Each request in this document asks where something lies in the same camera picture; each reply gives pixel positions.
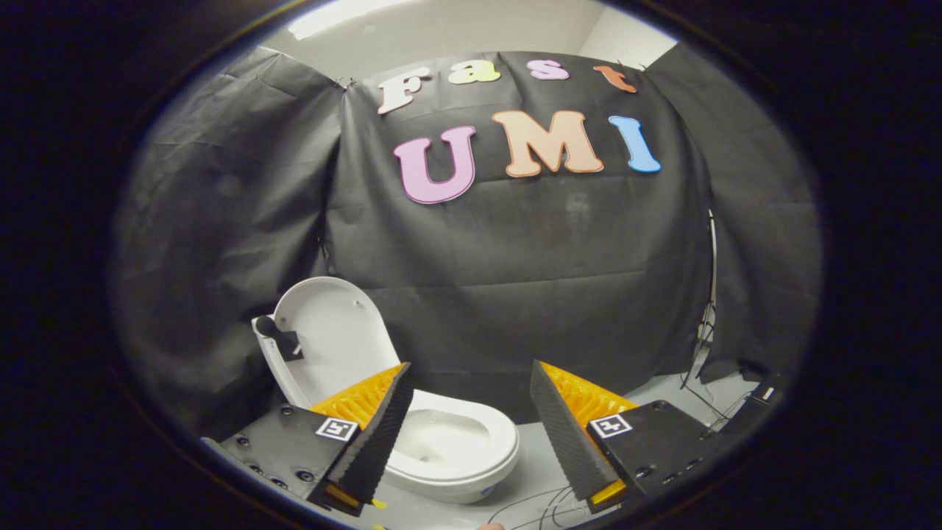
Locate black floor box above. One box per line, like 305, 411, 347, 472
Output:
725, 374, 785, 435

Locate black backdrop cloth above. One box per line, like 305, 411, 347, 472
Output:
110, 46, 822, 442

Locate white ceramic toilet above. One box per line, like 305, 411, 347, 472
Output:
252, 317, 520, 505

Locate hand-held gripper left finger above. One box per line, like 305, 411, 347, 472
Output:
202, 361, 415, 516

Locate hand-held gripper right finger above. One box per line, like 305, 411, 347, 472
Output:
528, 360, 726, 515

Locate tangle of thin floor cables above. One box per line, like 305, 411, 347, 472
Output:
486, 484, 589, 530

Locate black stand pole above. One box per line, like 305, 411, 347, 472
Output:
681, 210, 719, 391

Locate white toilet lid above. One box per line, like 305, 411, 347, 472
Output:
255, 277, 402, 410

